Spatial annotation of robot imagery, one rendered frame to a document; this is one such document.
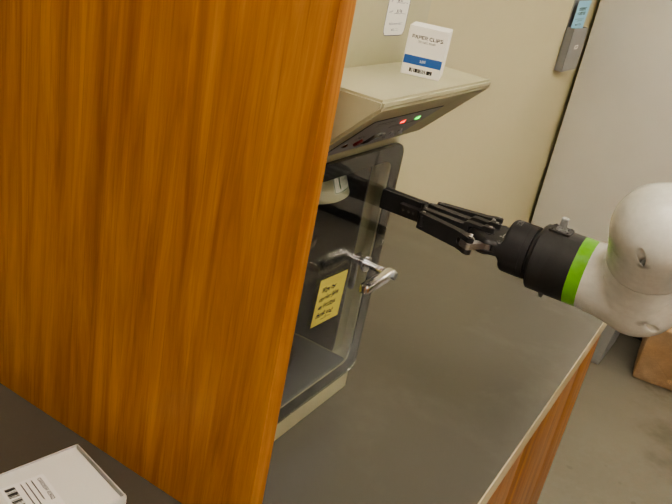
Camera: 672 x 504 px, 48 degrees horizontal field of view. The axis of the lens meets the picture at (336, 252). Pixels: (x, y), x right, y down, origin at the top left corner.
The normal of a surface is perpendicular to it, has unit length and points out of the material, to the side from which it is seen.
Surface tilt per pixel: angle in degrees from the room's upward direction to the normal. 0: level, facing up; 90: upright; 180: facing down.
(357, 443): 0
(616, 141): 90
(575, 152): 90
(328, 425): 0
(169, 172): 90
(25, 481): 0
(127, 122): 90
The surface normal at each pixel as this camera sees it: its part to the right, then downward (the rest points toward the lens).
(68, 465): 0.18, -0.90
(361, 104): -0.52, 0.26
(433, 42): -0.22, 0.36
